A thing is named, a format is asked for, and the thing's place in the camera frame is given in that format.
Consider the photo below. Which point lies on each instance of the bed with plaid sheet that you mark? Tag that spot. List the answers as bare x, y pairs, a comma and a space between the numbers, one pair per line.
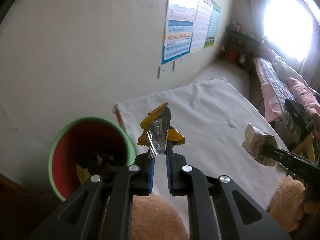
267, 75

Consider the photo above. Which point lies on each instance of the light blue blanket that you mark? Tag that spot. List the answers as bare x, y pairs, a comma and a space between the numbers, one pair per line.
285, 67

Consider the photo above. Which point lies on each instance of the white chart wall poster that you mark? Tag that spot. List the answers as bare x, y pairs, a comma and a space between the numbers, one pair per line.
201, 30

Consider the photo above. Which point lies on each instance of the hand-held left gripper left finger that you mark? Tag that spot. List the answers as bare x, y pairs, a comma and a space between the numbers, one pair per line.
151, 177

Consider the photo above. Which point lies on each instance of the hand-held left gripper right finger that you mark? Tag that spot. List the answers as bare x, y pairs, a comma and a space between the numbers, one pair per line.
169, 171

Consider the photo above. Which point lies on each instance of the white table cloth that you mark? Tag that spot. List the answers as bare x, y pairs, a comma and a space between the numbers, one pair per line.
205, 117

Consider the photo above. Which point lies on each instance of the wooden chair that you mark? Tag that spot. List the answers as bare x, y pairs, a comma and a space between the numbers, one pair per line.
306, 145

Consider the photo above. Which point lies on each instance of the dark storage shelf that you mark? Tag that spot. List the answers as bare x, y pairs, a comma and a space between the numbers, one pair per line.
240, 45

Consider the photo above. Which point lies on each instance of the bright window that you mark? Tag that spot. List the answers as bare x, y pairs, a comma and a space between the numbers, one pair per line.
287, 25

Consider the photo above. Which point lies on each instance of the pink patterned curtain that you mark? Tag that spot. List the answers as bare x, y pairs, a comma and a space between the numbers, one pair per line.
312, 75
255, 10

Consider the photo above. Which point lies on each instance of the yellow foil snack wrapper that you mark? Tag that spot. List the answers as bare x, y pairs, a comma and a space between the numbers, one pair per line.
160, 130

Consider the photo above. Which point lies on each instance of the red white small boxes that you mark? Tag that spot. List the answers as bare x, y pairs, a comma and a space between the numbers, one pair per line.
236, 25

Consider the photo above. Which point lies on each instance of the green chart wall poster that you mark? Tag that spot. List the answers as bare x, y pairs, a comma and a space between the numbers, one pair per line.
213, 25

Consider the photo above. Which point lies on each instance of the small white appliance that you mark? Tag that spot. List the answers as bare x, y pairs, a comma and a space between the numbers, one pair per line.
242, 59

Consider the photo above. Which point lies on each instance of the white carton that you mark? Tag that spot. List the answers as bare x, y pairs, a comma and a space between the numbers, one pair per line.
257, 140

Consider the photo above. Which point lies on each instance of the red bin with green rim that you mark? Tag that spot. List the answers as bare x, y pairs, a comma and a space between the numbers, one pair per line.
87, 135

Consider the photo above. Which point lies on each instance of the beige plush mat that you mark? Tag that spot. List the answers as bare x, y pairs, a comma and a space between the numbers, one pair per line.
155, 220

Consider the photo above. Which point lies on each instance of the purple pillow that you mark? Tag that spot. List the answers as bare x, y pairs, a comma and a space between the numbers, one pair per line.
267, 50

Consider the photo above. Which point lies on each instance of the pink floral quilt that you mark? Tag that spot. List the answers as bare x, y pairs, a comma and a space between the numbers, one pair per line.
300, 90

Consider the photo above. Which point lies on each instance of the blue alphabet wall poster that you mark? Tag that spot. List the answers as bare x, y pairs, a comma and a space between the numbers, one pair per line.
177, 45

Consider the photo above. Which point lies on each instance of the black garment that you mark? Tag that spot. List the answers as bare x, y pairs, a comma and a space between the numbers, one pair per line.
295, 110

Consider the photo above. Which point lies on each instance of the orange container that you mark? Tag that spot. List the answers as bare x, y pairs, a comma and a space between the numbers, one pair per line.
231, 56

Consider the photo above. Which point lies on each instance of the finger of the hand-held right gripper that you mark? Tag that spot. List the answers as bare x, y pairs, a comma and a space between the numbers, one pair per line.
300, 172
287, 156

